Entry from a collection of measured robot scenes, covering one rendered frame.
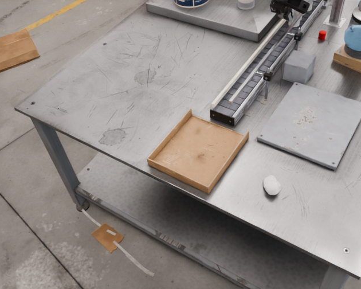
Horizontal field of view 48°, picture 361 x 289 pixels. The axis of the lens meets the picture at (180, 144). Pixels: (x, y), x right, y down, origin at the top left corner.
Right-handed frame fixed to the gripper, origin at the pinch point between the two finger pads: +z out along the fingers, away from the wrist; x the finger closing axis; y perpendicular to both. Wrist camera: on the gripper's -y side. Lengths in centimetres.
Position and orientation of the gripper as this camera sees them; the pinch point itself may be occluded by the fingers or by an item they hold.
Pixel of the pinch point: (291, 19)
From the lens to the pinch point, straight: 201.5
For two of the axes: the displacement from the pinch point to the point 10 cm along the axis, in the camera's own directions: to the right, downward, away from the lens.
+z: 3.5, 2.5, 9.0
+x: -4.3, 9.0, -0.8
